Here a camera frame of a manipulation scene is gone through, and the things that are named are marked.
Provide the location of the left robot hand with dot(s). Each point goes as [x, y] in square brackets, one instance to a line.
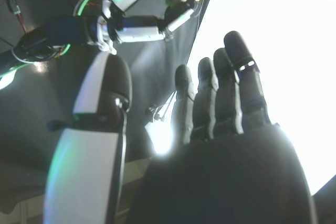
[223, 182]

